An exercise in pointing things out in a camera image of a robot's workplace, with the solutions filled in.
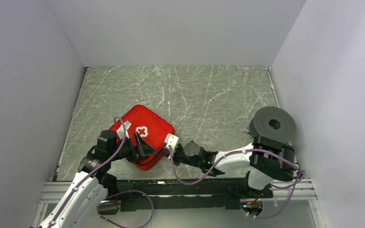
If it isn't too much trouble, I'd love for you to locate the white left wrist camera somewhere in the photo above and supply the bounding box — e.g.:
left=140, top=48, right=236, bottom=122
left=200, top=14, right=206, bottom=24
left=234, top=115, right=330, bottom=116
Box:
left=116, top=121, right=131, bottom=140

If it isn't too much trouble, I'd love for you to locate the grey filament spool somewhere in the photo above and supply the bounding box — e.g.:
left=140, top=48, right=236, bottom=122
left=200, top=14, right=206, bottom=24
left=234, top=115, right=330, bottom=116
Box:
left=248, top=106, right=297, bottom=143

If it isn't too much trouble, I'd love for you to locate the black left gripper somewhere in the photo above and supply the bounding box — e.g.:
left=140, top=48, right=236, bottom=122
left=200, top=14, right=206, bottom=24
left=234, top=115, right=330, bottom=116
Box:
left=109, top=132, right=157, bottom=163

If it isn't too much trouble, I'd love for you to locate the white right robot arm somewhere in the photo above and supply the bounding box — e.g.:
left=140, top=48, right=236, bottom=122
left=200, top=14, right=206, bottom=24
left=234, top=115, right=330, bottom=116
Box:
left=164, top=134, right=298, bottom=197

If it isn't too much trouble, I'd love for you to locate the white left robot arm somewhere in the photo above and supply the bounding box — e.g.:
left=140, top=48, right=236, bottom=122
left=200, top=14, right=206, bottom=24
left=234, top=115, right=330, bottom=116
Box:
left=38, top=127, right=157, bottom=228

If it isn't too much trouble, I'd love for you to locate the red medicine kit case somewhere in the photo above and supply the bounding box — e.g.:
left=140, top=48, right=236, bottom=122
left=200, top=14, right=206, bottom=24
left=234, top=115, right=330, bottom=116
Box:
left=122, top=104, right=175, bottom=171

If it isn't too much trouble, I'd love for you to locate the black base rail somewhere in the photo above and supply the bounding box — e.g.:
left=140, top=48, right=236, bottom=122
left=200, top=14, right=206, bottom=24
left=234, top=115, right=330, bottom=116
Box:
left=117, top=178, right=273, bottom=212

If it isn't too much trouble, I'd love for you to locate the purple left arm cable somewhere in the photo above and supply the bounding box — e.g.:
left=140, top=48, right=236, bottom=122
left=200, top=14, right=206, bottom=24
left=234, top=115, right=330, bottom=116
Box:
left=45, top=117, right=155, bottom=228

